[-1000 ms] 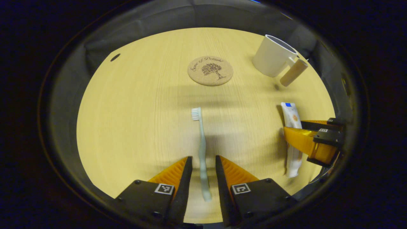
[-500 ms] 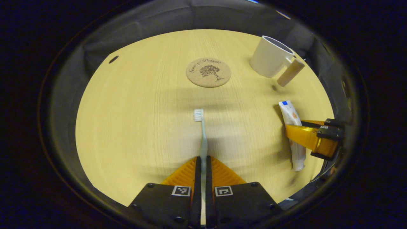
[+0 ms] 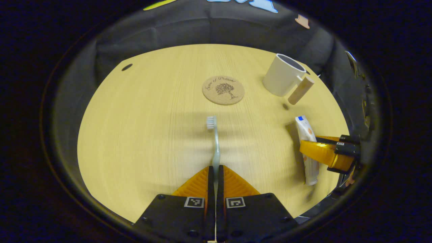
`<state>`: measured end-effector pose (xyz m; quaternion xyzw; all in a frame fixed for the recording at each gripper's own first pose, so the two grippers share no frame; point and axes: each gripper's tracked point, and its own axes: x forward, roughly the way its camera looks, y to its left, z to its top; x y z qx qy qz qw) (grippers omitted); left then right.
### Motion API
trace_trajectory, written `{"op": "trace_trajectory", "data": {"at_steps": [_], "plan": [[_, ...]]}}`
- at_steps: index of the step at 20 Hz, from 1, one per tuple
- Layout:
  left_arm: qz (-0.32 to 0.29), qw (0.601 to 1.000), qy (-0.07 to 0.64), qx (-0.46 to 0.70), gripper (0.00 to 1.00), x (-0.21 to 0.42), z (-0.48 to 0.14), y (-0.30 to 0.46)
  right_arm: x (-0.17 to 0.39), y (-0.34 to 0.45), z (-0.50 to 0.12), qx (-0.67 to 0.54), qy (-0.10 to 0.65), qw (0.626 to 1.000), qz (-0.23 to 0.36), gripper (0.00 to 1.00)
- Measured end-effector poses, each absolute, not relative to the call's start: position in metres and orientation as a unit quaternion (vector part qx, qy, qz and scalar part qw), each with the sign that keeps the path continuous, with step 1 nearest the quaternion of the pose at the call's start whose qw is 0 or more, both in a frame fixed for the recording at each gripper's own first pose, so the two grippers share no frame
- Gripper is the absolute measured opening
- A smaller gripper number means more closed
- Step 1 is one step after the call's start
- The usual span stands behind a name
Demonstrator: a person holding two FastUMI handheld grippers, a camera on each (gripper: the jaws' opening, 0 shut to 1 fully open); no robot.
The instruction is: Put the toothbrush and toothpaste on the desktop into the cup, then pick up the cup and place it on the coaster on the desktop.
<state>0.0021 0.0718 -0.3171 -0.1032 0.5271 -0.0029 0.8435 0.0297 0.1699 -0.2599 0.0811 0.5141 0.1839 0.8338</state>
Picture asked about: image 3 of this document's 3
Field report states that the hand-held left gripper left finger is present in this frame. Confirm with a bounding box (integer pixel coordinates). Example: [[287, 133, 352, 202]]
[[133, 165, 215, 243]]

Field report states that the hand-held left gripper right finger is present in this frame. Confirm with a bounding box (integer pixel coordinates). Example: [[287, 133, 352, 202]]
[[216, 165, 299, 243]]

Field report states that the white toothpaste tube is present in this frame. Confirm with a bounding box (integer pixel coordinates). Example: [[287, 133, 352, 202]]
[[295, 115, 320, 186]]

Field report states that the pale blue toothbrush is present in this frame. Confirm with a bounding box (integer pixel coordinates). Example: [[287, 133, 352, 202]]
[[206, 115, 221, 189]]

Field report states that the white cup with wooden handle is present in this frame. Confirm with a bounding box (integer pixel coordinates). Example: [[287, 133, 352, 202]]
[[263, 53, 315, 105]]

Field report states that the round cork coaster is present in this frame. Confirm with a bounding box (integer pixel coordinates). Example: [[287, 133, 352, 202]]
[[202, 76, 245, 106]]

